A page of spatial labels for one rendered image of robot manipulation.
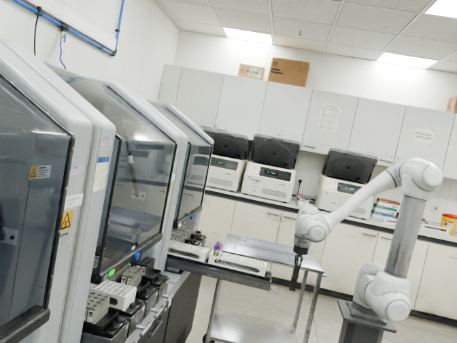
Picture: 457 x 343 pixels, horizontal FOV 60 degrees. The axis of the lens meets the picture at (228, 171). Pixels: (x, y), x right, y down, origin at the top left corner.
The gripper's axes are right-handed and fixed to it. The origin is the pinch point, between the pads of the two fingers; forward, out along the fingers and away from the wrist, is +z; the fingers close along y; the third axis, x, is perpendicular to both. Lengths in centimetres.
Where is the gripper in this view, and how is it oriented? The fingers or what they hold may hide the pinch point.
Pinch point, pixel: (293, 284)
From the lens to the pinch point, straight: 214.2
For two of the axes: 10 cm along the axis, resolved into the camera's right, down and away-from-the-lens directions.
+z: -1.9, 9.8, 0.8
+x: 9.7, 2.0, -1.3
